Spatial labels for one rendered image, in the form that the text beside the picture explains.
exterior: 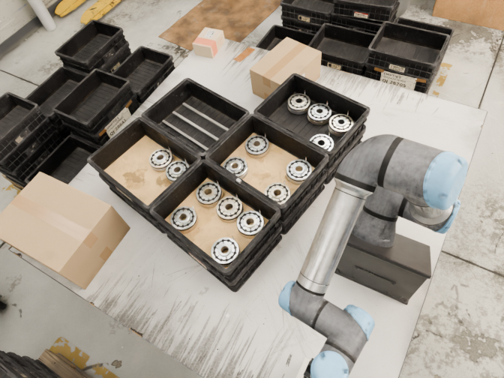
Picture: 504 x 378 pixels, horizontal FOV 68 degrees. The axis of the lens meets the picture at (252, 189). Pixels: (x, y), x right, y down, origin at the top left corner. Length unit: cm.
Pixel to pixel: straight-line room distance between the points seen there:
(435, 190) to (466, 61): 274
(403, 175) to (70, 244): 117
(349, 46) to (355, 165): 205
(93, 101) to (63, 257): 136
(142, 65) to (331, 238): 233
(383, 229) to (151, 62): 217
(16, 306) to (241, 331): 163
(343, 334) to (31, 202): 131
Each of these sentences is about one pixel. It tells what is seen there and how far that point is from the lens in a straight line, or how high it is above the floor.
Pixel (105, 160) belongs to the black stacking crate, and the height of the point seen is 87.
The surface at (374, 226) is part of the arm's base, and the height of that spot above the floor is 98.
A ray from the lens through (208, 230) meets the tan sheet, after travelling 144.
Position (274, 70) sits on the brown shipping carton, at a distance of 192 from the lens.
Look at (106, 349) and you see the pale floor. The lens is 235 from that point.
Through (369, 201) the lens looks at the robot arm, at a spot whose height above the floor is 101.
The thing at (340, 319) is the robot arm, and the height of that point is 121.
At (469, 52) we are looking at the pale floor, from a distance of 361.
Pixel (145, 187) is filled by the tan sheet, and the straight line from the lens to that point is 163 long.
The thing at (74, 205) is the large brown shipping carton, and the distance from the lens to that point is 163.
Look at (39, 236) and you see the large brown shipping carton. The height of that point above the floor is 90.
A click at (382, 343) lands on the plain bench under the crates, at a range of 145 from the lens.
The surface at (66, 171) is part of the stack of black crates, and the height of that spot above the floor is 27.
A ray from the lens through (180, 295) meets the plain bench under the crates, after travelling 152.
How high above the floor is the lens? 209
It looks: 57 degrees down
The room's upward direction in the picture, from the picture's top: 11 degrees counter-clockwise
